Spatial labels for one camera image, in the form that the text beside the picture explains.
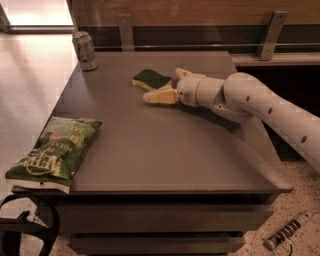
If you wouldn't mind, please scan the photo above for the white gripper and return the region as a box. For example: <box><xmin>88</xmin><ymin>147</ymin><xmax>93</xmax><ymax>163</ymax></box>
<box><xmin>143</xmin><ymin>68</ymin><xmax>205</xmax><ymax>107</ymax></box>

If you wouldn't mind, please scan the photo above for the green and yellow sponge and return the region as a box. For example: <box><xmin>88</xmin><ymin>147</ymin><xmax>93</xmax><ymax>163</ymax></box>
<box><xmin>132</xmin><ymin>69</ymin><xmax>172</xmax><ymax>91</ymax></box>

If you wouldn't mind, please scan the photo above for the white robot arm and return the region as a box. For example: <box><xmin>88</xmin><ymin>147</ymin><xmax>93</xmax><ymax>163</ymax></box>
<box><xmin>143</xmin><ymin>68</ymin><xmax>320</xmax><ymax>171</ymax></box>

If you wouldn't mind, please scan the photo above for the silver soda can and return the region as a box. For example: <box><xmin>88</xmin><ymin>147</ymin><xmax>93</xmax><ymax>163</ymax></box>
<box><xmin>72</xmin><ymin>31</ymin><xmax>98</xmax><ymax>71</ymax></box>

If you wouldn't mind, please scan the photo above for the grey table with drawers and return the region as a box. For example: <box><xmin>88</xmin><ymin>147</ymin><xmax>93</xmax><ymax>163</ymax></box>
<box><xmin>42</xmin><ymin>52</ymin><xmax>290</xmax><ymax>256</ymax></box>

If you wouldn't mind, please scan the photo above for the green chip bag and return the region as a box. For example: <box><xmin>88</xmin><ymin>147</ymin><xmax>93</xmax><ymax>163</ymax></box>
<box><xmin>5</xmin><ymin>117</ymin><xmax>102</xmax><ymax>194</ymax></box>

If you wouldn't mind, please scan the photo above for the white power strip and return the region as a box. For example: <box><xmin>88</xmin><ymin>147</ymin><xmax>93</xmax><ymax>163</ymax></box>
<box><xmin>264</xmin><ymin>211</ymin><xmax>314</xmax><ymax>251</ymax></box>

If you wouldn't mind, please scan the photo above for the left metal wall bracket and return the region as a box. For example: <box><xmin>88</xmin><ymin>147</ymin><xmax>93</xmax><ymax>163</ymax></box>
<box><xmin>117</xmin><ymin>14</ymin><xmax>135</xmax><ymax>51</ymax></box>

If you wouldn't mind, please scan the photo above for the metal wall bracket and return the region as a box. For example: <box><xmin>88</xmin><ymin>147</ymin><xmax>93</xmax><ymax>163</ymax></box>
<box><xmin>117</xmin><ymin>14</ymin><xmax>135</xmax><ymax>51</ymax></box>
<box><xmin>257</xmin><ymin>11</ymin><xmax>288</xmax><ymax>61</ymax></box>

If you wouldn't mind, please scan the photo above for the right metal wall bracket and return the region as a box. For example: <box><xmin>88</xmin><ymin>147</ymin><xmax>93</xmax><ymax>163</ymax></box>
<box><xmin>257</xmin><ymin>11</ymin><xmax>288</xmax><ymax>61</ymax></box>

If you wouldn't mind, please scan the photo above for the horizontal metal rail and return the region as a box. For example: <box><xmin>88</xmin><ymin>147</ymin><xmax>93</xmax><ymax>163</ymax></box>
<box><xmin>95</xmin><ymin>43</ymin><xmax>320</xmax><ymax>53</ymax></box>

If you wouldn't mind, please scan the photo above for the black chair frame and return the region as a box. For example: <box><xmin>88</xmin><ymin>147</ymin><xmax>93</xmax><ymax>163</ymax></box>
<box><xmin>0</xmin><ymin>194</ymin><xmax>60</xmax><ymax>256</ymax></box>

